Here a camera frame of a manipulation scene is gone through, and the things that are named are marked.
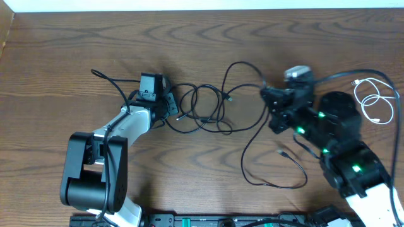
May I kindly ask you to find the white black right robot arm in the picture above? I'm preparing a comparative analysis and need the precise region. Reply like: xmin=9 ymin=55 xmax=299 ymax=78
xmin=260 ymin=79 xmax=403 ymax=226

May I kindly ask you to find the light wooden side board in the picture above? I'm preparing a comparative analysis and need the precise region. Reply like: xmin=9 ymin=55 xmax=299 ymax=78
xmin=0 ymin=0 xmax=15 ymax=55

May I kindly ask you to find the white USB cable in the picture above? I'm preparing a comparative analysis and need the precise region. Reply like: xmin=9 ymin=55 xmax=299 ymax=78
xmin=350 ymin=77 xmax=401 ymax=125

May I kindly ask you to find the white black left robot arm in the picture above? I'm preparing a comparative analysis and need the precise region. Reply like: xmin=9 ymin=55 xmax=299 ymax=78
xmin=60 ymin=73 xmax=178 ymax=226

